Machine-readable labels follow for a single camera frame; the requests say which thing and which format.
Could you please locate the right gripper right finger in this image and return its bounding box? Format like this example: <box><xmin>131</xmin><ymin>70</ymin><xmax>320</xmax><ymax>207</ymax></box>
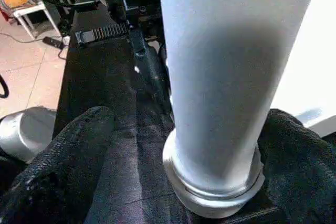
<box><xmin>257</xmin><ymin>109</ymin><xmax>336</xmax><ymax>224</ymax></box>

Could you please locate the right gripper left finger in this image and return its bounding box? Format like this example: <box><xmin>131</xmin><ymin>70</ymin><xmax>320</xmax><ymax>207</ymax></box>
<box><xmin>0</xmin><ymin>106</ymin><xmax>116</xmax><ymax>224</ymax></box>

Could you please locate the white plastic table leg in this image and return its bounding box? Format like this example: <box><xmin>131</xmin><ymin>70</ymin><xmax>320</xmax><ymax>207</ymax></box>
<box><xmin>157</xmin><ymin>0</ymin><xmax>322</xmax><ymax>219</ymax></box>

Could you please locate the black work mat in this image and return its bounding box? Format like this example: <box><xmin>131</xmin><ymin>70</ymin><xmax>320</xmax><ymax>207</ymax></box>
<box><xmin>52</xmin><ymin>0</ymin><xmax>336</xmax><ymax>224</ymax></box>

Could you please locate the black floor cable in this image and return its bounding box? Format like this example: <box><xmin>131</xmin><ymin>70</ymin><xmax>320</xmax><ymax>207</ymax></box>
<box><xmin>0</xmin><ymin>74</ymin><xmax>9</xmax><ymax>99</ymax></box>

